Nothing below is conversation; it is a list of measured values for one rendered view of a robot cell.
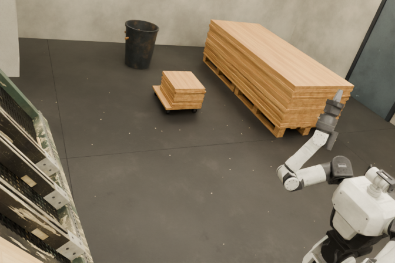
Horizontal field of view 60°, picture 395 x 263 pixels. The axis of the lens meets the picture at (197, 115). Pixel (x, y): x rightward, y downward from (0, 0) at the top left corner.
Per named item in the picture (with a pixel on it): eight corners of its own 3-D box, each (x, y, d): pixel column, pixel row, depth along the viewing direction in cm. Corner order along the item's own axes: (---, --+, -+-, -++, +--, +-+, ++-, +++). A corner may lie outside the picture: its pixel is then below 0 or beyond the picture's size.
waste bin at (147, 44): (157, 71, 552) (163, 32, 519) (124, 70, 528) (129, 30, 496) (147, 57, 592) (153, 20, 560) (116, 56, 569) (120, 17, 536)
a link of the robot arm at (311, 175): (277, 183, 186) (317, 172, 186) (286, 198, 174) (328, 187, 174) (275, 166, 181) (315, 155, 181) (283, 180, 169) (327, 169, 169)
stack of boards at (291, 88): (332, 132, 496) (355, 86, 457) (274, 138, 450) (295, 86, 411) (247, 61, 679) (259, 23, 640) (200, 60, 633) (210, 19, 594)
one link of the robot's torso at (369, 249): (351, 240, 198) (365, 219, 189) (368, 259, 189) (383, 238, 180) (315, 250, 186) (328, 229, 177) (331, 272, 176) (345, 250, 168)
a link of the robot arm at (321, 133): (317, 120, 174) (308, 140, 176) (316, 120, 164) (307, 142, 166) (340, 129, 170) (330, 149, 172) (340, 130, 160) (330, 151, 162)
